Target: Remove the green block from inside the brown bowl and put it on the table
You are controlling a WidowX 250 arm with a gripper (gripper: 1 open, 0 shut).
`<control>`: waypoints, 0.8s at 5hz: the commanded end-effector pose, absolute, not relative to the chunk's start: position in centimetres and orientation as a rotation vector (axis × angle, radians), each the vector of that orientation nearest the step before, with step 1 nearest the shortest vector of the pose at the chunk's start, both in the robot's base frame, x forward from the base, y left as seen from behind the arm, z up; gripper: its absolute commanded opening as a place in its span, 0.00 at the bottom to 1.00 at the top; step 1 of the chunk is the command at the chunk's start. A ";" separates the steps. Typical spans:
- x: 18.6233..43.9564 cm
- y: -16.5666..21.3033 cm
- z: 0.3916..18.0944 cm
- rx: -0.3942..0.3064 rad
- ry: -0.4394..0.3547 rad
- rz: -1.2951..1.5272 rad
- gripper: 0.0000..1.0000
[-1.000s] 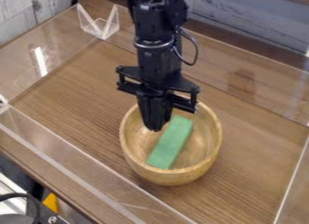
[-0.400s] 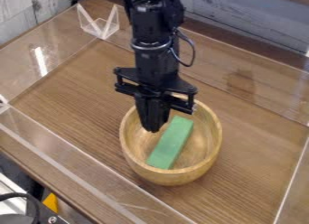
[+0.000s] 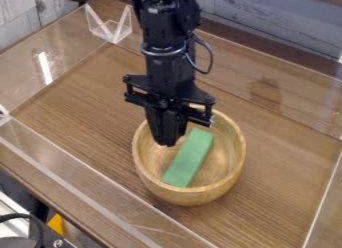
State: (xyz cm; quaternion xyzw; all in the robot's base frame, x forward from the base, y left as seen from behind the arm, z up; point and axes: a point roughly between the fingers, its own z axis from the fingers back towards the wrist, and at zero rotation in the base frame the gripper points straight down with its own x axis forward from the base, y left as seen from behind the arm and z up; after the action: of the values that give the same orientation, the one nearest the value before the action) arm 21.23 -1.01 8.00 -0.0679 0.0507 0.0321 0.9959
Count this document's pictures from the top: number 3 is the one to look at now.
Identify brown wooden bowl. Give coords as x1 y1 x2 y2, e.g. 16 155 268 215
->
132 110 247 206

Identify black cable lower left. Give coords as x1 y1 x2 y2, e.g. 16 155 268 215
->
0 214 45 248

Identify green rectangular block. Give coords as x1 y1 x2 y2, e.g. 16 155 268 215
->
161 128 213 188

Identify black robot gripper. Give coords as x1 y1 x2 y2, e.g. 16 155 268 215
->
123 48 215 146

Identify clear acrylic tray walls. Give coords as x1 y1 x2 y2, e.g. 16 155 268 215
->
0 10 342 248

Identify yellow label on equipment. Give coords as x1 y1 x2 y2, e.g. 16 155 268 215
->
46 214 65 236

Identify black equipment with screw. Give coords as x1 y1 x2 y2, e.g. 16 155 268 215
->
28 223 77 248

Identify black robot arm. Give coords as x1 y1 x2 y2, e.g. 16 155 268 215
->
123 0 215 146

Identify clear acrylic corner bracket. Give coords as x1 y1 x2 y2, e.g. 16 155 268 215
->
84 5 132 44

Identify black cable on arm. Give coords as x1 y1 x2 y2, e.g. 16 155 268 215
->
183 32 215 76

